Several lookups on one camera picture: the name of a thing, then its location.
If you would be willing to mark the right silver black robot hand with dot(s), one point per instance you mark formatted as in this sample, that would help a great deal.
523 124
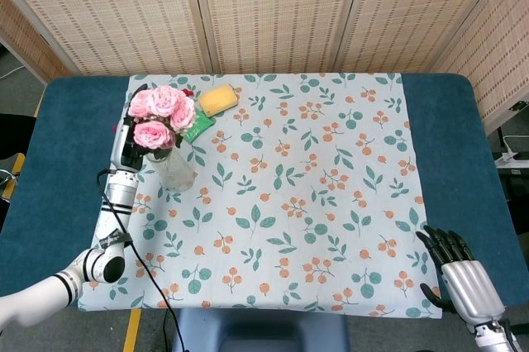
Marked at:
471 286

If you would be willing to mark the yellow wooden chair part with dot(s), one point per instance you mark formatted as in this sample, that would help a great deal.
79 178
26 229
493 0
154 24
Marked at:
14 178

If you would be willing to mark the woven bamboo screen panel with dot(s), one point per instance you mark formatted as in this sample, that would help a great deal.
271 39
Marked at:
277 9
107 9
496 58
25 38
413 9

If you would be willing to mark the blue padded table cover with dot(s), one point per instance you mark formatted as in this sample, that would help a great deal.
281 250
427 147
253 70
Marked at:
53 162

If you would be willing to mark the black object beside table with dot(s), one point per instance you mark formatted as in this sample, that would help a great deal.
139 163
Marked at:
10 133

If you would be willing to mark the green flat packet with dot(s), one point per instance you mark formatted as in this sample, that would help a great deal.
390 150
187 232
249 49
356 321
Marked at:
200 125

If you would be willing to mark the pink rose bouquet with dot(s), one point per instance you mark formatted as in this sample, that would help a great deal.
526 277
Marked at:
159 100

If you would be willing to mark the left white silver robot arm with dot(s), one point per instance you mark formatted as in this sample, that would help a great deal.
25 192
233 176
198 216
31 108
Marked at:
117 193

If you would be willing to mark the transparent glass vase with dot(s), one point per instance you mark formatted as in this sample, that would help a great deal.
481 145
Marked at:
177 174

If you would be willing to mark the small red object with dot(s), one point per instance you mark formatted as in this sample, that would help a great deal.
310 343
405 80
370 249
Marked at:
188 92

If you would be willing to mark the yellow sponge block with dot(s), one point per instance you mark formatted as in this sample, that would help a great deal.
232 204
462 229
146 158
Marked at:
217 100

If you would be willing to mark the fruit leaf print tablecloth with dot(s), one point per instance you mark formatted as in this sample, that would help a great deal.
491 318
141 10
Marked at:
289 182

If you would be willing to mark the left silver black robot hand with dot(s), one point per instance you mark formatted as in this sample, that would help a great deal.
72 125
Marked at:
124 149

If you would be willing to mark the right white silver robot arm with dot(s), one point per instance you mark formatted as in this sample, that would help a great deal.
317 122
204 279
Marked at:
492 335

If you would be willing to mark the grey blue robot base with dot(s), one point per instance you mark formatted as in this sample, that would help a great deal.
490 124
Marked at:
256 331

